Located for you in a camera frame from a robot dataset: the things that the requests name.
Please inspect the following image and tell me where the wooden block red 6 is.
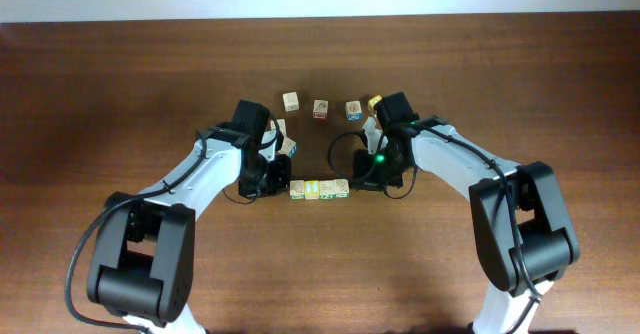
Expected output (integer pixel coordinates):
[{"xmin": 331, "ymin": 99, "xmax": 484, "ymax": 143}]
[{"xmin": 312, "ymin": 99, "xmax": 329, "ymax": 120}]

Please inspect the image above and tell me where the wooden block red Y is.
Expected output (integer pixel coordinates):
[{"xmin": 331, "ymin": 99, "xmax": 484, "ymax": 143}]
[{"xmin": 270, "ymin": 119, "xmax": 287, "ymax": 138}]

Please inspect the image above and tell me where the wooden block yellow O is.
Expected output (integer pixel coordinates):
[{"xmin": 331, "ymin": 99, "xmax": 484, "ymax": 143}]
[{"xmin": 367, "ymin": 95, "xmax": 382, "ymax": 115}]

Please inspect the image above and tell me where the wooden block yellow top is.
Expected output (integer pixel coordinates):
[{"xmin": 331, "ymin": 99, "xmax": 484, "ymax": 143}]
[{"xmin": 304, "ymin": 180, "xmax": 320, "ymax": 200}]

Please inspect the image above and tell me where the wooden block letter J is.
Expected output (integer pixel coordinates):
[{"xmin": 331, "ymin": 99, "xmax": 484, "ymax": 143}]
[{"xmin": 319, "ymin": 180, "xmax": 336, "ymax": 200}]

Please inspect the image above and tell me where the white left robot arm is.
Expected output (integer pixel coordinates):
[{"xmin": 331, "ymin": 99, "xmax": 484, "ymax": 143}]
[{"xmin": 87, "ymin": 100, "xmax": 291, "ymax": 333}]

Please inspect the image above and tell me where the wooden block red I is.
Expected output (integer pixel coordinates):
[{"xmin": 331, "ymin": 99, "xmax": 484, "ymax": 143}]
[{"xmin": 333, "ymin": 179, "xmax": 350, "ymax": 198}]

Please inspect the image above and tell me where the wooden block green R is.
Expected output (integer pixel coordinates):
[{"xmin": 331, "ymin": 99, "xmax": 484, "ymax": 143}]
[{"xmin": 289, "ymin": 180, "xmax": 305, "ymax": 200}]

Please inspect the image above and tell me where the wooden block blue D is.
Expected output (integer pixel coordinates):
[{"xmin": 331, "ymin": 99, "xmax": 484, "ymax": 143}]
[{"xmin": 345, "ymin": 101, "xmax": 362, "ymax": 121}]

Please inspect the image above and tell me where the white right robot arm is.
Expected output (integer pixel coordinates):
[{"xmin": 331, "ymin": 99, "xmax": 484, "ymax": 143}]
[{"xmin": 351, "ymin": 92, "xmax": 580, "ymax": 333}]

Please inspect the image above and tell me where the wooden block red E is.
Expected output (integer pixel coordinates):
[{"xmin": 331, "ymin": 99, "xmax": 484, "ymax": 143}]
[{"xmin": 282, "ymin": 92, "xmax": 300, "ymax": 112}]

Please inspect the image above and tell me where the wooden block blue L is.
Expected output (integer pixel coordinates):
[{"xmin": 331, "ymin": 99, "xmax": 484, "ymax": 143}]
[{"xmin": 278, "ymin": 137, "xmax": 298, "ymax": 158}]

